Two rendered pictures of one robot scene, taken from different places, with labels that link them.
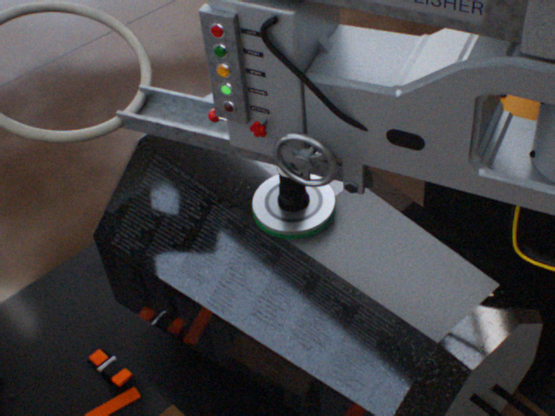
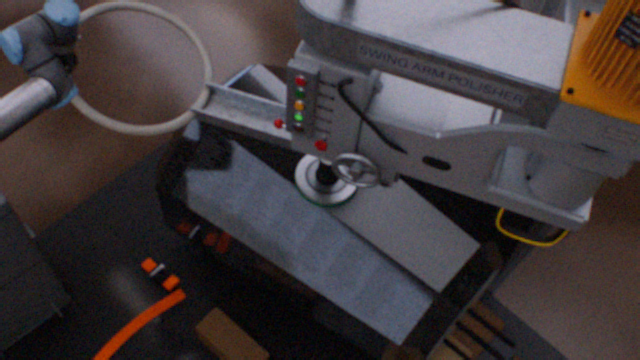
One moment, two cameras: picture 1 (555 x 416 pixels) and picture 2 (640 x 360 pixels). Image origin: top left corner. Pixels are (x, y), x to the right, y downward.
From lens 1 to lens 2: 58 cm
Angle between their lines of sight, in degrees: 14
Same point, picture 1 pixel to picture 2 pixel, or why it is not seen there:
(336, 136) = (381, 153)
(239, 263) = (283, 219)
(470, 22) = (510, 106)
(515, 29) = (543, 115)
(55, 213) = (97, 137)
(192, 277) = (243, 227)
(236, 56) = (312, 98)
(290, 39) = (360, 93)
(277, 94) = (340, 124)
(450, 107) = (477, 150)
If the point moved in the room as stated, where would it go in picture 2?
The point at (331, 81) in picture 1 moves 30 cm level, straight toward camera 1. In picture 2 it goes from (385, 119) to (400, 219)
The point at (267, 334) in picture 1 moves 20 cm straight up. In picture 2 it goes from (305, 274) to (308, 248)
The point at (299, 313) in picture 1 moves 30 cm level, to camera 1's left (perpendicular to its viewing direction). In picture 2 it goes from (332, 261) to (242, 273)
